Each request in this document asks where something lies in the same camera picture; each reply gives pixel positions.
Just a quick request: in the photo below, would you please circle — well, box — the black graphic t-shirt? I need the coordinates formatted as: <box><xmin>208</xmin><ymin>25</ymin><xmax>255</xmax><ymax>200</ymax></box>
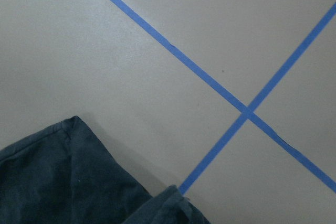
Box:
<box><xmin>1</xmin><ymin>116</ymin><xmax>207</xmax><ymax>223</ymax></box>

